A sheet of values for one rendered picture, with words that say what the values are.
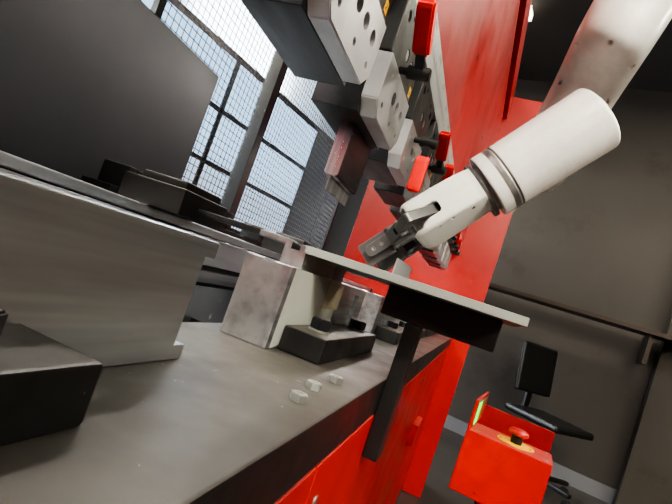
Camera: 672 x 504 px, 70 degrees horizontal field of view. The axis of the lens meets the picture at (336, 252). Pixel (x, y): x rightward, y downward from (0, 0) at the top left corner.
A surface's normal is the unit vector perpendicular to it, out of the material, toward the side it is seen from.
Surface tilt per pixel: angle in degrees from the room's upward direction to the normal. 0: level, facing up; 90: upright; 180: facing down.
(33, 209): 90
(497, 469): 90
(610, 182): 90
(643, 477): 90
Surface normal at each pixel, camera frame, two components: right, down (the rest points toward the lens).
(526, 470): -0.39, -0.18
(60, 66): 0.91, 0.29
